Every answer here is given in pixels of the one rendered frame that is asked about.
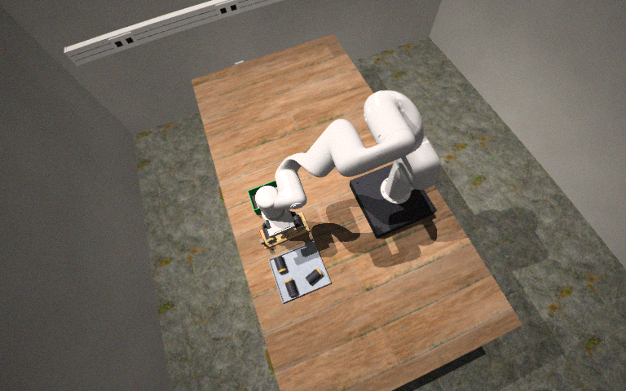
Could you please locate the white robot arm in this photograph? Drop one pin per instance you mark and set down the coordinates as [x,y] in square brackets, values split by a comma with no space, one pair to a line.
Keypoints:
[396,127]

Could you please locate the pale yellow flat board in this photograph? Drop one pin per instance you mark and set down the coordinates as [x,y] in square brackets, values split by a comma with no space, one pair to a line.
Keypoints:
[282,238]

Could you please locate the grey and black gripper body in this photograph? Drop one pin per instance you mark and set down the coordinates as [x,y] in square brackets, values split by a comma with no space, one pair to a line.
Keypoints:
[287,213]

